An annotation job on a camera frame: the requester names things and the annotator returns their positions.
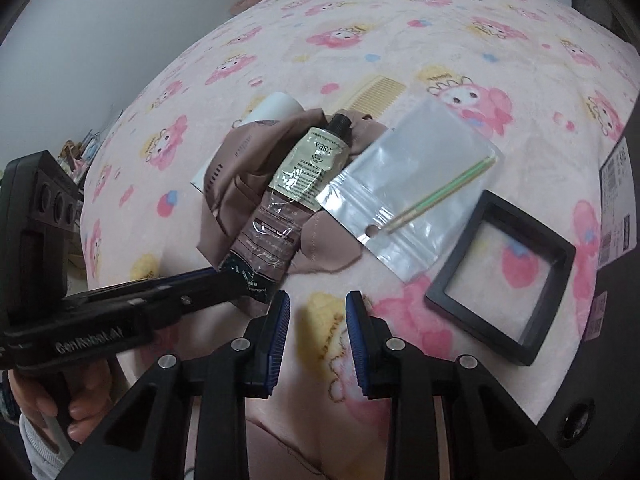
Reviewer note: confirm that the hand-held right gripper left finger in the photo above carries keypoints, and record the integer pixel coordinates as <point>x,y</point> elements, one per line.
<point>280,340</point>

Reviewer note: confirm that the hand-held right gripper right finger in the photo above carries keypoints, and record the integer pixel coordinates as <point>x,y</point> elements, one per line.
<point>356,340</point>

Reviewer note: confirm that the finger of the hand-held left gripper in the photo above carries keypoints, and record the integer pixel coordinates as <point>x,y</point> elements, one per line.
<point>190,302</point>
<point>190,275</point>

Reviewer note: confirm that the brown cloth pouch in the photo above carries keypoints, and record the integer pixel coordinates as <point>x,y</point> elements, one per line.
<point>240,190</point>

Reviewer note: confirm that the hand cream tube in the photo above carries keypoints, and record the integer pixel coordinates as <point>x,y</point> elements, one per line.
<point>305,165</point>

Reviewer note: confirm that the white cylinder tube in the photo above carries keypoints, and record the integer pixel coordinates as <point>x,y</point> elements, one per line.
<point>275,107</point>

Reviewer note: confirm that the clear zip bag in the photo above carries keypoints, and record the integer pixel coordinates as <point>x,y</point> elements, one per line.
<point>410,160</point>

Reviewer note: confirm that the person's left hand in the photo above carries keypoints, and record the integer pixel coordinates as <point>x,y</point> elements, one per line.
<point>90,405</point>

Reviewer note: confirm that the person's pink clothing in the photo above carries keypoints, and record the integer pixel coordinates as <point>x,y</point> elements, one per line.
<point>320,440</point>

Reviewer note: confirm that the colourful toy clutter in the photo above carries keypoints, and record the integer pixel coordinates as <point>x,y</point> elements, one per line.
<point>82,157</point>

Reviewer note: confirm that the green stick swab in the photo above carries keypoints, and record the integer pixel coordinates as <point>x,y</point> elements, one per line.
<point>445,188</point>
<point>450,190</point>

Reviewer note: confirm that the dark object with round hole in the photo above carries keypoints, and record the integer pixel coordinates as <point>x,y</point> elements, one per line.
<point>590,425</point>

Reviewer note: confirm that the large black box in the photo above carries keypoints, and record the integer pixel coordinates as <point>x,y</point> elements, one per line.
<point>617,195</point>

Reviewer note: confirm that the black square frame case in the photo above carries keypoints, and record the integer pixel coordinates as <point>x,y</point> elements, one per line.
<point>555,280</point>

